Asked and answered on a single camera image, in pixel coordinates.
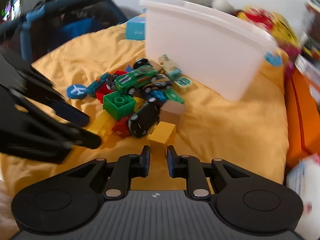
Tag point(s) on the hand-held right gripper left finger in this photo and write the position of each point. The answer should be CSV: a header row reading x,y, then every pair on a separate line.
x,y
146,162

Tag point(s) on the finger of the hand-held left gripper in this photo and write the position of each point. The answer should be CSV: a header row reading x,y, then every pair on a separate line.
x,y
75,117
87,138

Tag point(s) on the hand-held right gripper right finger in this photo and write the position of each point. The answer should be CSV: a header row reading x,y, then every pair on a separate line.
x,y
170,162

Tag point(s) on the yellow long building block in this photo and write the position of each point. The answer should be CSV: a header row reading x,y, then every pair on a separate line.
x,y
100,125

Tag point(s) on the teal toy gun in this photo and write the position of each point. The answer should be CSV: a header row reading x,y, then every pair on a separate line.
x,y
96,86

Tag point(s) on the black yellow toy car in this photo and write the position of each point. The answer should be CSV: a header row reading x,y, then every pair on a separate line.
x,y
160,82

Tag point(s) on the white plastic storage bin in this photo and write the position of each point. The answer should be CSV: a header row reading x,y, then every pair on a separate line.
x,y
200,50

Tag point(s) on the blue round letter disc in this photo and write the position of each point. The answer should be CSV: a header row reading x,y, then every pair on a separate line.
x,y
76,91

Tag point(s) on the red building block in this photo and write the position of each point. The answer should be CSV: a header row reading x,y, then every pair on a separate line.
x,y
102,93
121,127

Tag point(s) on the green building block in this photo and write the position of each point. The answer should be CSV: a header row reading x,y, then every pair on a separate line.
x,y
118,105

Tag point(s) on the wooden cube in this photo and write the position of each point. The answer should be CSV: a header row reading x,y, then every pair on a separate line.
x,y
156,66
172,112

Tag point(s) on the black white toy car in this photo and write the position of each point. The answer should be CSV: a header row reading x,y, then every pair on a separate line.
x,y
112,81

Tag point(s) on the yellow blanket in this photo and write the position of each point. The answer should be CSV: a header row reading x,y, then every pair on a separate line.
x,y
225,135

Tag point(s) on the green patterned toy piece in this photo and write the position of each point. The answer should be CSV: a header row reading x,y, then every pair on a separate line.
x,y
173,96

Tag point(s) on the green toy car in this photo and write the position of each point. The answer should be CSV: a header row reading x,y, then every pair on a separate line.
x,y
135,78

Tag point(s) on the dark toy car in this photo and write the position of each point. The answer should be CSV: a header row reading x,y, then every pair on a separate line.
x,y
141,63

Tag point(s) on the dark blue fabric bin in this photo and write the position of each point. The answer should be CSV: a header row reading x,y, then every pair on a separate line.
x,y
75,27

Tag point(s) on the light blue carton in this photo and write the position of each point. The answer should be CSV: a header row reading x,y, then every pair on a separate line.
x,y
135,30

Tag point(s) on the orange box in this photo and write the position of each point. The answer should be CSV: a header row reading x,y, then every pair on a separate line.
x,y
297,120

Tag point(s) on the baby wipes pack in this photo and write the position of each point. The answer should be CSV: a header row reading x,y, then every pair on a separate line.
x,y
305,180

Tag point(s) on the pink plastic bag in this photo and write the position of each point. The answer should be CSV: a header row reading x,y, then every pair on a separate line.
x,y
291,60

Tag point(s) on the white blue carton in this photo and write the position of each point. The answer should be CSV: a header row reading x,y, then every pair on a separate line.
x,y
307,67

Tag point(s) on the yellow red plastic bag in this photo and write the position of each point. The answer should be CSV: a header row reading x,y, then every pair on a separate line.
x,y
275,27

